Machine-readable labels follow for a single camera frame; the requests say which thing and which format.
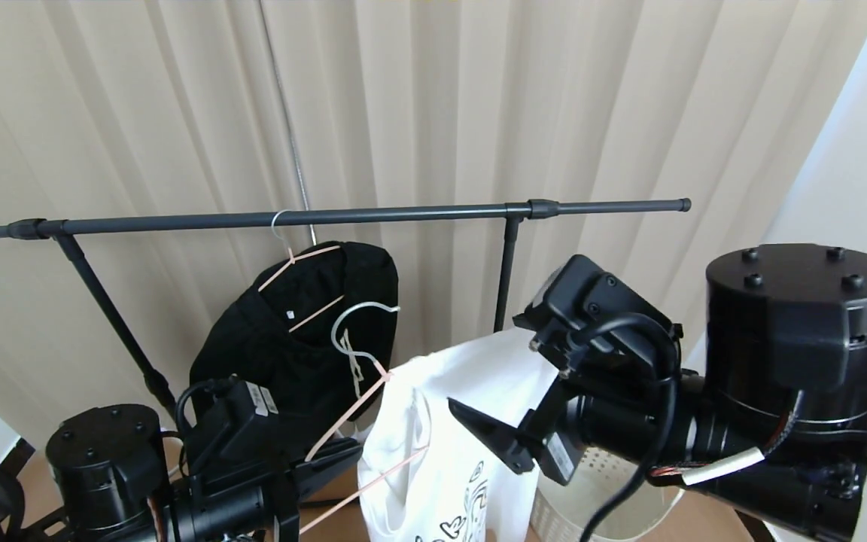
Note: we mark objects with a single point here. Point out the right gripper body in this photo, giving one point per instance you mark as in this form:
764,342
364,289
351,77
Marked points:
629,425

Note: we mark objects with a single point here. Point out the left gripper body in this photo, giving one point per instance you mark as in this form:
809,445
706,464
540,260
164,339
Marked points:
238,512

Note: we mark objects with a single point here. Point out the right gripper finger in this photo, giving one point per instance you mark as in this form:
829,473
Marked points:
494,440

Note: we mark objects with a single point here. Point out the white garment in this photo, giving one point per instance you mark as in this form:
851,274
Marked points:
494,376

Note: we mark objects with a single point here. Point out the pink clothes hanger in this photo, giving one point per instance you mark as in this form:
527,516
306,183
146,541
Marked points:
313,252
351,410

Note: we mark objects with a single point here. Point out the black shorts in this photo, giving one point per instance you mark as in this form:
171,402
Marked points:
253,361

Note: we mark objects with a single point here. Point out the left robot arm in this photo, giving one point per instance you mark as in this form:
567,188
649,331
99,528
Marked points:
102,452

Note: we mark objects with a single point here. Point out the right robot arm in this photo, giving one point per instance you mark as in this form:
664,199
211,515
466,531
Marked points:
795,339

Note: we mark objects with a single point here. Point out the white laundry basket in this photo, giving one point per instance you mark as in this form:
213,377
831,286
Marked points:
614,489

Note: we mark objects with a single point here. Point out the black clothes rack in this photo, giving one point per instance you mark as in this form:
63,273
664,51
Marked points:
177,222

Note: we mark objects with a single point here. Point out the beige curtain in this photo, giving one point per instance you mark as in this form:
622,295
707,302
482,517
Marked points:
554,98

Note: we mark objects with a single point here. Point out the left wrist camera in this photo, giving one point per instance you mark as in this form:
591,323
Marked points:
230,429

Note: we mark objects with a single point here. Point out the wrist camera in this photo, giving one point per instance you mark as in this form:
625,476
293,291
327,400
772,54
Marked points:
230,429
599,301

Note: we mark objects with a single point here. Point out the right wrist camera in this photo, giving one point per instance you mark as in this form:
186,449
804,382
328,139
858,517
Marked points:
599,301

